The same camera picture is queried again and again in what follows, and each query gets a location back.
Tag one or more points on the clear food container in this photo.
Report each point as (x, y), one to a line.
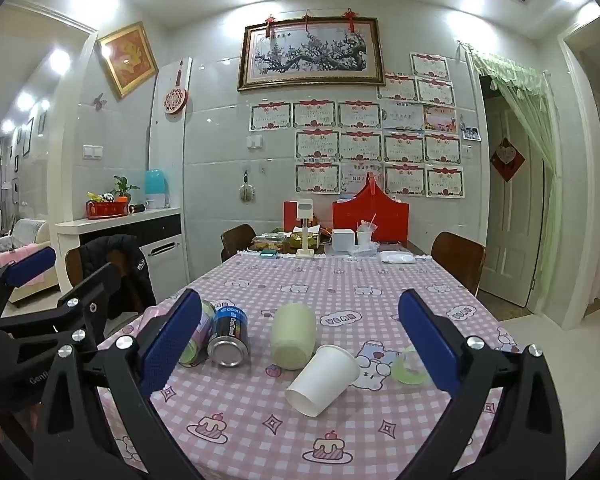
(270, 242)

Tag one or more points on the yellow box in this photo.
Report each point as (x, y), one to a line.
(312, 240)

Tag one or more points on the cream plastic cup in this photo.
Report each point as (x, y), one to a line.
(292, 335)

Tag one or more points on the gold framed picture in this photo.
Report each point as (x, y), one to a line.
(127, 60)

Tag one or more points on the blue drink can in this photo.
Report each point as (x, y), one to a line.
(230, 332)

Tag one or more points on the large framed blossom painting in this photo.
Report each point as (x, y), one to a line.
(310, 52)

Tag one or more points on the black jacket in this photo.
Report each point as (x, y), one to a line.
(125, 265)

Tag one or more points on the white cup with straws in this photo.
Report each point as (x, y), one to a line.
(364, 237)

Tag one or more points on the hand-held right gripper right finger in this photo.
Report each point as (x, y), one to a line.
(427, 340)

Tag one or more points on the white panel door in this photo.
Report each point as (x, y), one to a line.
(510, 240)

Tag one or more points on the pink cloth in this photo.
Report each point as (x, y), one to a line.
(12, 256)

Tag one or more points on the white paper cup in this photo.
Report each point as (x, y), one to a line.
(325, 377)

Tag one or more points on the red tassel ornament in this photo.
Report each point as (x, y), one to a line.
(350, 20)
(270, 25)
(307, 20)

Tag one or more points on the white square box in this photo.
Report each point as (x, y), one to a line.
(343, 242)

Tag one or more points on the red gift box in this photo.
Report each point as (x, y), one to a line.
(387, 225)

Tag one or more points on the white light switch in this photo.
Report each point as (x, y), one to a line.
(92, 151)

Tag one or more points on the clear green plastic cup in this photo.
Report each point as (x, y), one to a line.
(409, 367)

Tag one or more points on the green lace curtain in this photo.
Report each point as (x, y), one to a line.
(550, 140)

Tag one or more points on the green potted plant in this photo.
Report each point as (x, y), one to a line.
(122, 187)

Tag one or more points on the blue and white humidifier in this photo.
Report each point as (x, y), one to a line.
(156, 187)

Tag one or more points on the pink checkered tablecloth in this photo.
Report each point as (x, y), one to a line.
(260, 430)

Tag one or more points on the white and black sideboard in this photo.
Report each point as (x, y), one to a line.
(160, 255)

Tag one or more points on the brown wooden chair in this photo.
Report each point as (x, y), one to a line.
(237, 240)
(72, 267)
(457, 260)

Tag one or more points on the beige sofa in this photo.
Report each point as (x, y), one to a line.
(30, 232)

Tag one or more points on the red tray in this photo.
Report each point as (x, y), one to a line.
(105, 210)

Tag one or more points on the red diamond door ornament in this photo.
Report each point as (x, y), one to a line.
(507, 160)

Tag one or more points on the round red wall ornament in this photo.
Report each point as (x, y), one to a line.
(175, 100)

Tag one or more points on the butterfly wall decal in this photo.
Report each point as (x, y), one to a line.
(100, 101)

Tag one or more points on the group of wall certificates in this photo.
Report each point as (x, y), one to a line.
(360, 147)

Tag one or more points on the small wall photo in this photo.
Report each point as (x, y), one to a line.
(471, 130)

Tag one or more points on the white plastic bag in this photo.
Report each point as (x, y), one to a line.
(397, 258)

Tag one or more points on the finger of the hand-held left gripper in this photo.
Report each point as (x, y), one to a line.
(92, 285)
(30, 265)

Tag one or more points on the hanging wall brush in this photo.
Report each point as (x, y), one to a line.
(247, 191)

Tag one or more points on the green pink drink can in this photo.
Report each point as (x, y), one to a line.
(200, 340)

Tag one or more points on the small dark picture frame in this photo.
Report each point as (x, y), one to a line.
(41, 122)
(27, 136)

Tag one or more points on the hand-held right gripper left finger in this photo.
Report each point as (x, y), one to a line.
(172, 340)

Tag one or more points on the white desk stand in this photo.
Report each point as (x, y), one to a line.
(306, 230)

